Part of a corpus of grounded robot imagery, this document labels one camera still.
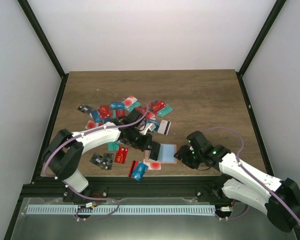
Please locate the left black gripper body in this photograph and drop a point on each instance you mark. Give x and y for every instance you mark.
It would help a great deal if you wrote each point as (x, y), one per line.
(138, 142)

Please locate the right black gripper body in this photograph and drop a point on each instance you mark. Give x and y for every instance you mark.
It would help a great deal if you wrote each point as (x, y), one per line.
(192, 159)

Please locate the plain black card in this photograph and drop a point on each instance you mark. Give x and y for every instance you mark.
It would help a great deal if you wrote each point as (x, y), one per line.
(154, 152)

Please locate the pink leather card holder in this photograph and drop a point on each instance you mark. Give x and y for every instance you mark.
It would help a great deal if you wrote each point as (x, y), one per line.
(165, 156)

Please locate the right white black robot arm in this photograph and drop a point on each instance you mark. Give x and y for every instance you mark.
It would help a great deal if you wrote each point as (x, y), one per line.
(278, 199)

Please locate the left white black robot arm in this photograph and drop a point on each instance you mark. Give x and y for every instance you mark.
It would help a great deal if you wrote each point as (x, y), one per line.
(62, 156)

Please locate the red card black stripe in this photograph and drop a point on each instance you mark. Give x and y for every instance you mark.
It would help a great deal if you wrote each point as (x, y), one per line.
(132, 167)

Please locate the white red circle card front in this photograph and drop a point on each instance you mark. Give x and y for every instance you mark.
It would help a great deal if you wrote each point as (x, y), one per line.
(156, 166)

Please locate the white red circle card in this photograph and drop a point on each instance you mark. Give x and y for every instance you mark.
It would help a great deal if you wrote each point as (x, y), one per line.
(156, 166)
(129, 101)

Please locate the red vip card front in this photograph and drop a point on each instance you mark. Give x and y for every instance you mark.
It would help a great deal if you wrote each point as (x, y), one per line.
(121, 155)

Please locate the white card black stripe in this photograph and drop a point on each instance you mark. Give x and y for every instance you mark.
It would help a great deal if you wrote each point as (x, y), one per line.
(164, 127)

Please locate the teal cards centre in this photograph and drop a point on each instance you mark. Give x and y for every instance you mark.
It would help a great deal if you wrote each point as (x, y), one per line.
(113, 146)

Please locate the blue card front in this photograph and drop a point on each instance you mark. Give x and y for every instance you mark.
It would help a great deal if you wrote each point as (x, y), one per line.
(139, 171)

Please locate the blue card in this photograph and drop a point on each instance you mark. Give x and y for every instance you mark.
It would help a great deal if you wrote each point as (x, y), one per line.
(95, 116)
(117, 105)
(139, 171)

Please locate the red card far right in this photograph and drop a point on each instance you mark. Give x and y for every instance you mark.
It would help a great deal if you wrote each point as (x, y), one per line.
(156, 106)

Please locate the teal card far right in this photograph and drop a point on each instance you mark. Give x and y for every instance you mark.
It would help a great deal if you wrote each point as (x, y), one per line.
(166, 110)

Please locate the black cards front left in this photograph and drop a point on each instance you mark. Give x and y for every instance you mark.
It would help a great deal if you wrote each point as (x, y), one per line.
(105, 161)

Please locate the blue card top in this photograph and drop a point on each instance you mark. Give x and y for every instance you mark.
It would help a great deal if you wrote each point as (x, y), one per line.
(117, 105)

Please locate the red card left top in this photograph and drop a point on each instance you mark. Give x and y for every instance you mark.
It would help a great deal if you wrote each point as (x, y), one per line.
(105, 112)

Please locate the blue card left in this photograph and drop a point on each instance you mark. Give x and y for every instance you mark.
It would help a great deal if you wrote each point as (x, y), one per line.
(95, 116)

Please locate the white red dot card left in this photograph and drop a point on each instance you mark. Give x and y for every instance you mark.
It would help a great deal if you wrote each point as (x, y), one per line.
(91, 125)

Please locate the black card far left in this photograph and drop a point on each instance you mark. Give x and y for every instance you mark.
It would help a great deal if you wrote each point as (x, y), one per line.
(86, 109)

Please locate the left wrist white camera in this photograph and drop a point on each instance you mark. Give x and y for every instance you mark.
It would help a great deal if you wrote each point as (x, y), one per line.
(149, 127)

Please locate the black aluminium front rail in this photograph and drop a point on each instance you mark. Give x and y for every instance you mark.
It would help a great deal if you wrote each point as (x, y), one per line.
(202, 188)

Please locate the light blue slotted cable duct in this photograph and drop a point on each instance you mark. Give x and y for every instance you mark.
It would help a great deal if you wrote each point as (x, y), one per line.
(143, 210)

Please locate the black frame right post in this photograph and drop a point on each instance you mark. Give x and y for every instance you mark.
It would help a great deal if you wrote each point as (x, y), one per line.
(266, 27)

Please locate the black frame post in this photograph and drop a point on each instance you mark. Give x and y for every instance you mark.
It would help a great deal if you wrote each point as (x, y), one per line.
(266, 27)
(32, 19)

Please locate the black frame left post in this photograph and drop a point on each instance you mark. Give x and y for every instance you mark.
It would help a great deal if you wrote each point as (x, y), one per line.
(32, 19)

